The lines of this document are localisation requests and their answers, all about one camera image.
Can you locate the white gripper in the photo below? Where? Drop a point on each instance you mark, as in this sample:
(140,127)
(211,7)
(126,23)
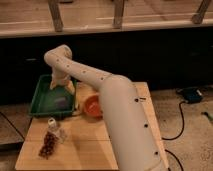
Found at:
(64,82)

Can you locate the blue-grey sponge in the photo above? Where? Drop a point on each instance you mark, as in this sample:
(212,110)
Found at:
(62,101)

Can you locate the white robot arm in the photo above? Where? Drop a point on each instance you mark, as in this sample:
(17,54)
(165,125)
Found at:
(132,140)

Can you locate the green plastic tray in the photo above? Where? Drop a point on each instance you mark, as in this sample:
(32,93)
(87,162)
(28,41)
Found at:
(43,105)

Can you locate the orange plastic bowl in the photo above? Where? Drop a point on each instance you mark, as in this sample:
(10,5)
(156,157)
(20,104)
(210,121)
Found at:
(91,106)

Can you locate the clear plastic bottle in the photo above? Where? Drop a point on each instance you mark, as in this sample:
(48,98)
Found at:
(54,128)

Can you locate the red grape bunch toy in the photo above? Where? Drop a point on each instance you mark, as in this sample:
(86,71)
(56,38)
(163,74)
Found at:
(48,147)

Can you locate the wooden table board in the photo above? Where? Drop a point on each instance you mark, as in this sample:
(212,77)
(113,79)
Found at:
(86,148)

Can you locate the dark power adapter box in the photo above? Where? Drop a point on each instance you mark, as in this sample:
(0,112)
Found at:
(191,94)

